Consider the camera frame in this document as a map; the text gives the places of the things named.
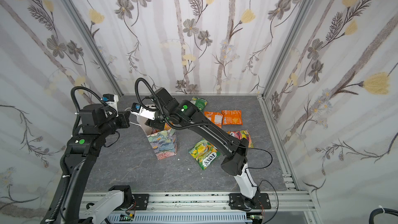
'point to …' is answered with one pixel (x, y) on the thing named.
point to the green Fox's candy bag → (204, 153)
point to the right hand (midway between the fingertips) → (144, 111)
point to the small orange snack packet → (232, 117)
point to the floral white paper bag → (162, 142)
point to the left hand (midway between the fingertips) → (127, 107)
